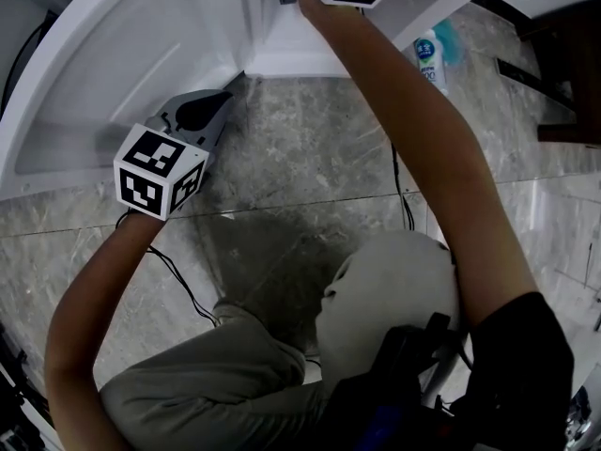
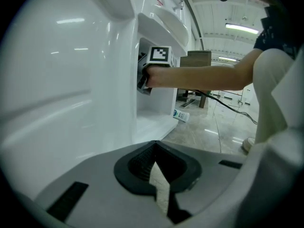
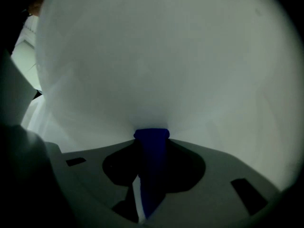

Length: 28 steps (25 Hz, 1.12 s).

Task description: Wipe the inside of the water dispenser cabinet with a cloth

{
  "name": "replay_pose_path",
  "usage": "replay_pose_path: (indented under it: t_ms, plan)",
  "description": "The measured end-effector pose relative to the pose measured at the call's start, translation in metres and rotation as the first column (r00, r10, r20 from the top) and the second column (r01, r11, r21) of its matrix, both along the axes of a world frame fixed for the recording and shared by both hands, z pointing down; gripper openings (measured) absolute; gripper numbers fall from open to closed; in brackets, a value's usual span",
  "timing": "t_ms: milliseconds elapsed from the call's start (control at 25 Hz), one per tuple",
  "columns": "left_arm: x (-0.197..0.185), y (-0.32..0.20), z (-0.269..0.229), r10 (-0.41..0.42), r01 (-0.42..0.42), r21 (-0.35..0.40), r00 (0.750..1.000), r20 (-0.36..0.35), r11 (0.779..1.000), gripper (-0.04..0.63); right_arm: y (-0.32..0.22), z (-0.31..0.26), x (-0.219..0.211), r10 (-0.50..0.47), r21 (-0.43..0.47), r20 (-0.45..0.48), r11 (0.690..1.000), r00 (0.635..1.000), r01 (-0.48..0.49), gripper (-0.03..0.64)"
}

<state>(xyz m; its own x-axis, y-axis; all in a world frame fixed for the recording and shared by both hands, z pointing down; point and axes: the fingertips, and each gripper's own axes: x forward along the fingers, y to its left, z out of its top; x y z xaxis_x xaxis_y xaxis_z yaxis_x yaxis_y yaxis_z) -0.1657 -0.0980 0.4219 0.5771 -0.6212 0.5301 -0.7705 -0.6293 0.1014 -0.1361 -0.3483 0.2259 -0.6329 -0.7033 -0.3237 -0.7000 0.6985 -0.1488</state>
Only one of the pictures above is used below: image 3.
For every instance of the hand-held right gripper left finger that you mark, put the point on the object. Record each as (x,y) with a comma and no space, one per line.
(90,172)

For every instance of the blue cloth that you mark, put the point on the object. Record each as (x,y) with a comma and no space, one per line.
(153,165)

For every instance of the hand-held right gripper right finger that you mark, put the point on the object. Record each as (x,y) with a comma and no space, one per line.
(213,186)

